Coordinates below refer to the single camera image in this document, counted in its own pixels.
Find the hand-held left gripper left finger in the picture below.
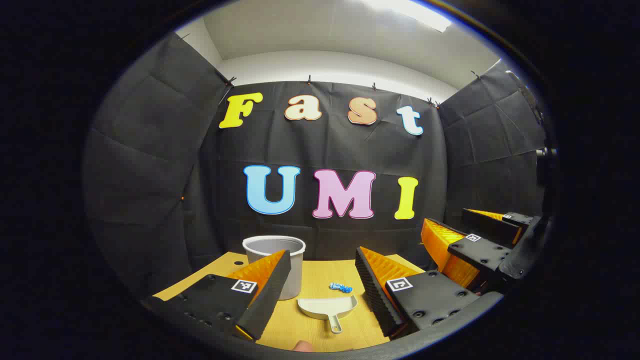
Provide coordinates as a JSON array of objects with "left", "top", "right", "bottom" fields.
[{"left": 142, "top": 249, "right": 292, "bottom": 342}]

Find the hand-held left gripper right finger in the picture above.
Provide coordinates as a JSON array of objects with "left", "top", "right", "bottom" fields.
[{"left": 354, "top": 246, "right": 505, "bottom": 339}]

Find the grey garbage bin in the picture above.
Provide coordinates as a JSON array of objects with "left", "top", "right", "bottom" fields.
[{"left": 242, "top": 235, "right": 307, "bottom": 301}]

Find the white dustpan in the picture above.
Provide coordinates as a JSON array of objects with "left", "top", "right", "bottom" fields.
[{"left": 297, "top": 294, "right": 359, "bottom": 334}]

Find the wooden desktop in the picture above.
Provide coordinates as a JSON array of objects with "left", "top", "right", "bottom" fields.
[{"left": 152, "top": 251, "right": 426, "bottom": 353}]

